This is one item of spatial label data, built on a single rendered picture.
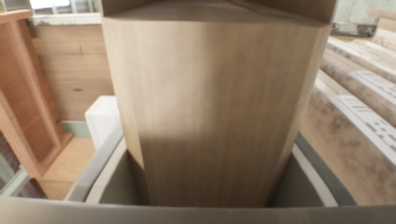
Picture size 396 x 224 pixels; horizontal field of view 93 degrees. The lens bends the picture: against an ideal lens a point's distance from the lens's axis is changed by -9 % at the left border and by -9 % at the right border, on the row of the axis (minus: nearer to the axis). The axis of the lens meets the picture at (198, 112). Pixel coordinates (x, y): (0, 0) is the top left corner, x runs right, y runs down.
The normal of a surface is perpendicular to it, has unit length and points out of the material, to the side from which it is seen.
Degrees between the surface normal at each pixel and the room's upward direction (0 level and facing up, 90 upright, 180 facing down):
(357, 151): 0
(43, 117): 90
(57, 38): 90
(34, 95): 90
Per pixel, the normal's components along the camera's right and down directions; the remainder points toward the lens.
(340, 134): -1.00, -0.02
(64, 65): -0.01, 0.53
